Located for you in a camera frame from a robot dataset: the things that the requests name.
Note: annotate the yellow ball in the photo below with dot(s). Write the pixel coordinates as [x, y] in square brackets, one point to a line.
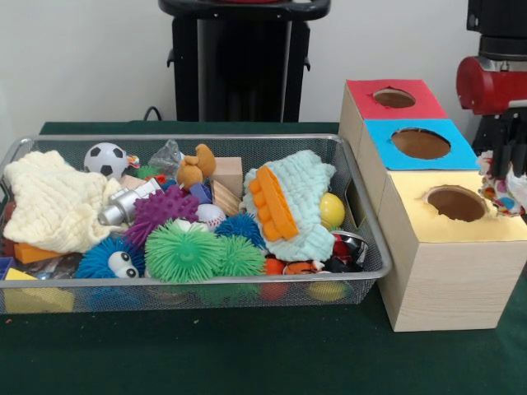
[332, 210]

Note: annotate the orange plastic building block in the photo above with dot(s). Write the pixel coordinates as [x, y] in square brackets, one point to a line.
[271, 205]

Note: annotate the brown plush toy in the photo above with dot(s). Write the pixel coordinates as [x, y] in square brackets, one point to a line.
[197, 164]

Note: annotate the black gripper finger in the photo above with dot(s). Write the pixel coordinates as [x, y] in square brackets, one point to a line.
[497, 160]
[510, 160]

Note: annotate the wooden box with three holes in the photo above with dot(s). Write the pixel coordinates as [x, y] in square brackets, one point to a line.
[453, 280]

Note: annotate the white cloth with coloured dots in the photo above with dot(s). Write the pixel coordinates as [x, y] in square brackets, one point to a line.
[504, 197]

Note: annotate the purple spiky toy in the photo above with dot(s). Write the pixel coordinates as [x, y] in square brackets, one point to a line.
[164, 210]

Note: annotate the silver mesh bin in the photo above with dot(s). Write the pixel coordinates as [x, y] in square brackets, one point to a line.
[206, 302]

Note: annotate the dark green table cloth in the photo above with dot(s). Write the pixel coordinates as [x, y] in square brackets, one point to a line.
[247, 358]

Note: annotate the cream knitted cloth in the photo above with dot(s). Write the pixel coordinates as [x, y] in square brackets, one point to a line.
[53, 201]

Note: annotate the light blue knitted cloth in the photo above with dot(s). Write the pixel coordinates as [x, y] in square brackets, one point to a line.
[304, 185]

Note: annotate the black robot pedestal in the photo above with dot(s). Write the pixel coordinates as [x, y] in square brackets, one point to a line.
[247, 61]

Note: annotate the silver toy camera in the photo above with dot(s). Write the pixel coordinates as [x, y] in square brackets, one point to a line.
[123, 201]

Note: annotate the blue spiky ball with eyes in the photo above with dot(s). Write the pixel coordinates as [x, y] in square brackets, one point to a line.
[99, 257]

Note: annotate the large green spiky ball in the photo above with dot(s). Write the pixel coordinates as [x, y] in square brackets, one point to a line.
[181, 251]

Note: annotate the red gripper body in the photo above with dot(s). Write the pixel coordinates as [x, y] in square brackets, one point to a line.
[486, 86]

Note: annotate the small soccer ball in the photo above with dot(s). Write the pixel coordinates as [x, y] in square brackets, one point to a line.
[105, 160]

